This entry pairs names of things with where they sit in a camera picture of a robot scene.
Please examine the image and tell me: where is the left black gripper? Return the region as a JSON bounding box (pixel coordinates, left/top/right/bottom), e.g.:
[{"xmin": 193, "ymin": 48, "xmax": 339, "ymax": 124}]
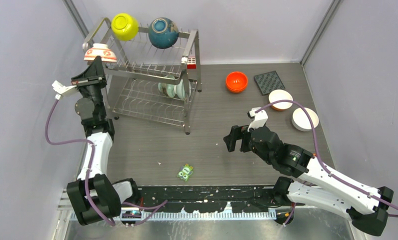
[{"xmin": 70, "ymin": 56, "xmax": 107, "ymax": 119}]

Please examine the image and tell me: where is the white bowl red pattern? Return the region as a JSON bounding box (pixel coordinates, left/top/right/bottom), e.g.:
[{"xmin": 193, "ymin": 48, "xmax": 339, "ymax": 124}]
[{"xmin": 83, "ymin": 43, "xmax": 118, "ymax": 63}]

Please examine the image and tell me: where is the orange plastic bowl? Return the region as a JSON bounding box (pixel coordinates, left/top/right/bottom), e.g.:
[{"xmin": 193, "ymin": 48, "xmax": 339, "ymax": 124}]
[
  {"xmin": 227, "ymin": 87, "xmax": 246, "ymax": 94},
  {"xmin": 225, "ymin": 71, "xmax": 249, "ymax": 89}
]

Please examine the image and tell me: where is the orange bowl white inside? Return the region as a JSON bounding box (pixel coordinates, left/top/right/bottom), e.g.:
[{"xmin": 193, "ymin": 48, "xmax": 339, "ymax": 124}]
[{"xmin": 268, "ymin": 89, "xmax": 293, "ymax": 111}]

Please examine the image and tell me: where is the metal two-tier dish rack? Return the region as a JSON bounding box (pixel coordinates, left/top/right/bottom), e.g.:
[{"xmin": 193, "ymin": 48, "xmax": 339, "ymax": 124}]
[{"xmin": 82, "ymin": 17, "xmax": 202, "ymax": 135}]

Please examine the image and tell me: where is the plain white bowl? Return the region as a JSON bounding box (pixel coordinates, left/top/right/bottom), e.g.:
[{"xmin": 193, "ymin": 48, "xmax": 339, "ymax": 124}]
[{"xmin": 291, "ymin": 107, "xmax": 320, "ymax": 132}]

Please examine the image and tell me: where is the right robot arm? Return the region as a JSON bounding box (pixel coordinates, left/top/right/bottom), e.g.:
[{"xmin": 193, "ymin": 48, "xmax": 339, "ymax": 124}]
[{"xmin": 223, "ymin": 125, "xmax": 394, "ymax": 237}]

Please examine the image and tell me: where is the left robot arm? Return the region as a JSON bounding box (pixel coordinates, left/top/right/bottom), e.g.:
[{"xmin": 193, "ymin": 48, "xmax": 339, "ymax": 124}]
[{"xmin": 66, "ymin": 56, "xmax": 141, "ymax": 226}]

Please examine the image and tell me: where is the yellow bowl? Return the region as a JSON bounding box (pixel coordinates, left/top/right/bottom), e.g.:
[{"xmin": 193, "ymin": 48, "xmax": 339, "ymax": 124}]
[{"xmin": 111, "ymin": 13, "xmax": 139, "ymax": 42}]

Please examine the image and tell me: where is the dark grey studded baseplate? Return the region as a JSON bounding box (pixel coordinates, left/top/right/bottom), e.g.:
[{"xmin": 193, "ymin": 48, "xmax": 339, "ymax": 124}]
[{"xmin": 253, "ymin": 70, "xmax": 286, "ymax": 96}]

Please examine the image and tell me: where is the green owl puzzle piece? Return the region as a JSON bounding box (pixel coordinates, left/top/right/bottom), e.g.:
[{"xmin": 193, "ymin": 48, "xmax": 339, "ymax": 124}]
[{"xmin": 177, "ymin": 163, "xmax": 194, "ymax": 182}]

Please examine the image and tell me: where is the pale green ceramic bowl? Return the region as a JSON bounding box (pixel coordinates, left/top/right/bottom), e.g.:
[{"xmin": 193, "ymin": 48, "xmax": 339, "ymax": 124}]
[{"xmin": 158, "ymin": 82, "xmax": 176, "ymax": 99}]

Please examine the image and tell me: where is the dark blue ceramic bowl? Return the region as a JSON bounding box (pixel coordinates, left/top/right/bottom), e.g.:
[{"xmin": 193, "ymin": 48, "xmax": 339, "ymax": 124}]
[{"xmin": 148, "ymin": 17, "xmax": 179, "ymax": 49}]

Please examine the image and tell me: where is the red white toy block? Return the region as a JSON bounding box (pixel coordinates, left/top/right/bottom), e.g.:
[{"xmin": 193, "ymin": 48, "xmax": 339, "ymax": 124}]
[{"xmin": 186, "ymin": 56, "xmax": 197, "ymax": 70}]

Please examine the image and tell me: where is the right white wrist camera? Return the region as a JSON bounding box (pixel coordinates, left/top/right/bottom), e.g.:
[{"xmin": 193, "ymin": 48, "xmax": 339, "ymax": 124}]
[{"xmin": 247, "ymin": 107, "xmax": 268, "ymax": 132}]

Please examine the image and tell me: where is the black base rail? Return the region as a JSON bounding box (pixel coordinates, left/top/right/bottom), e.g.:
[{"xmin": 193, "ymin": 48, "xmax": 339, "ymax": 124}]
[{"xmin": 122, "ymin": 185, "xmax": 293, "ymax": 214}]

